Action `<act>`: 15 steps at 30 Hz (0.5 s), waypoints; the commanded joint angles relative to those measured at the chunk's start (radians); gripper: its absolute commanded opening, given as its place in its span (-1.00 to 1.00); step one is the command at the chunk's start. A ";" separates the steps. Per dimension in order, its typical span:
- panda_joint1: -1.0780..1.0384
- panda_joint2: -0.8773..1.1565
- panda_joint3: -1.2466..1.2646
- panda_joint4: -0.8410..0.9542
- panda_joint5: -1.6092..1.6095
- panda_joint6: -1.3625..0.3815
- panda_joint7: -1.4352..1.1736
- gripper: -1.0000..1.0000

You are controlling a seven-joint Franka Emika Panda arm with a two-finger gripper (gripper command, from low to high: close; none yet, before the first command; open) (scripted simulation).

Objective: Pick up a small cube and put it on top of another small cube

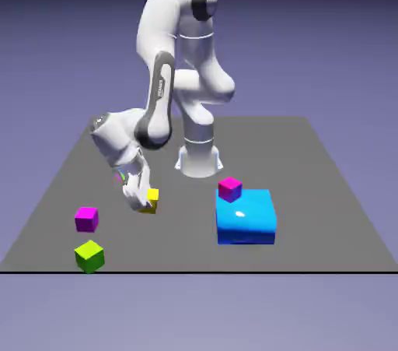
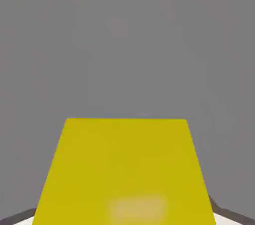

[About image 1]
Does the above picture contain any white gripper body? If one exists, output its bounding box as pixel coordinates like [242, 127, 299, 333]
[121, 153, 153, 212]

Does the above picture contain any small yellow cube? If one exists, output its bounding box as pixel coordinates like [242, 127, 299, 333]
[138, 188, 160, 215]

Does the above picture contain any small magenta cube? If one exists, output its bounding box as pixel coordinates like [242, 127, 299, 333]
[218, 176, 243, 204]
[74, 206, 100, 233]

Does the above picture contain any large blue box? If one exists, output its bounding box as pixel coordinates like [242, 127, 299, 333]
[215, 188, 278, 246]

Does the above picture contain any small green cube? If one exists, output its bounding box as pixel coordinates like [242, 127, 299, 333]
[73, 239, 106, 275]

